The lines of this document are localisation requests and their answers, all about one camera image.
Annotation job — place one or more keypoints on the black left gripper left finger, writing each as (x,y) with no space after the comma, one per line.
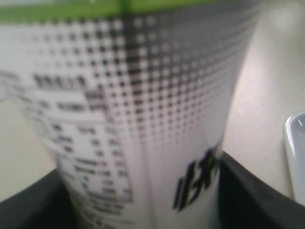
(43,205)

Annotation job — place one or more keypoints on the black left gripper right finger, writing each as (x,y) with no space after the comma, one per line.
(246,202)

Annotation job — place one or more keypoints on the clear plastic drink bottle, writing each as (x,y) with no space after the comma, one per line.
(131,99)

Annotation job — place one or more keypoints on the white plastic tray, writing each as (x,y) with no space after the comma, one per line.
(294,141)

